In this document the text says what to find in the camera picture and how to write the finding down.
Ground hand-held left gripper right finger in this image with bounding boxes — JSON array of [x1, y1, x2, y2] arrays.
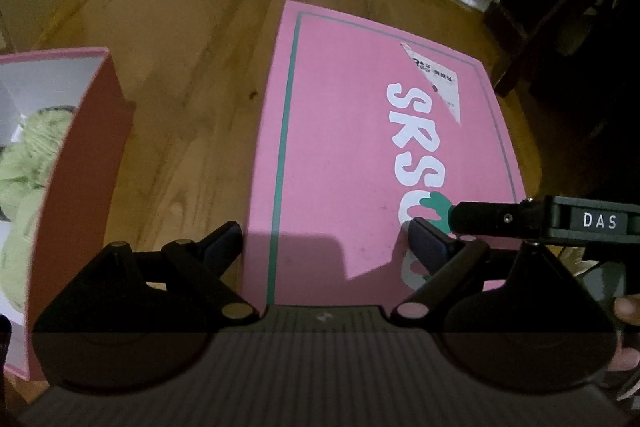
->
[[390, 217, 576, 328]]

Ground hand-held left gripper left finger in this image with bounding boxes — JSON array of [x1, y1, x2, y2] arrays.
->
[[75, 221, 260, 322]]

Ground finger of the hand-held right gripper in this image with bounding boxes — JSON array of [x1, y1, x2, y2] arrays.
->
[[449, 201, 551, 239]]

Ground pink box lid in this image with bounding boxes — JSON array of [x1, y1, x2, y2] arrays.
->
[[239, 0, 528, 307]]

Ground pink cardboard box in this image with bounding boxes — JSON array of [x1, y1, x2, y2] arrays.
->
[[0, 48, 136, 380]]

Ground green yarn ball without label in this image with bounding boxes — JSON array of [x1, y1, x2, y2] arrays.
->
[[0, 142, 63, 220]]

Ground green yarn ball black label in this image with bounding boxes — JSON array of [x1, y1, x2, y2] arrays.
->
[[20, 106, 80, 158], [0, 207, 38, 315]]

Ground person's right hand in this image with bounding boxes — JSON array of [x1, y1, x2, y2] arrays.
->
[[607, 296, 640, 375]]

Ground white slipper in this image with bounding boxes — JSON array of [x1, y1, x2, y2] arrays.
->
[[555, 247, 608, 279]]

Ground dark wooden furniture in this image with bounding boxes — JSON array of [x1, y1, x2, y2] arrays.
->
[[482, 0, 640, 148]]

